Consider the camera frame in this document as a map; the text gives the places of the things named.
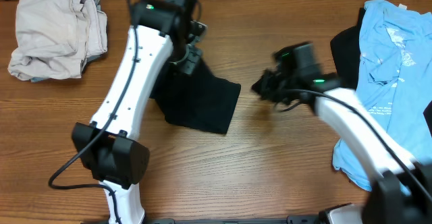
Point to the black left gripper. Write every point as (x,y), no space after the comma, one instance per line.
(187,67)

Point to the beige crumpled garment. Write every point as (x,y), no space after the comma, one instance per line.
(57,38)

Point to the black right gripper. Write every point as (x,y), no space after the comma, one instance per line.
(263,88)

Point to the light blue t-shirt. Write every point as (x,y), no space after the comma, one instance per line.
(394,81)

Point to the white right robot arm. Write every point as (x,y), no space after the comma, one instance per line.
(401,185)

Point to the black t-shirt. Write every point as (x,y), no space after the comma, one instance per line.
(200,101)

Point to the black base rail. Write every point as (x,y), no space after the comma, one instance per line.
(229,220)

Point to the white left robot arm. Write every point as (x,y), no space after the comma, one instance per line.
(162,36)

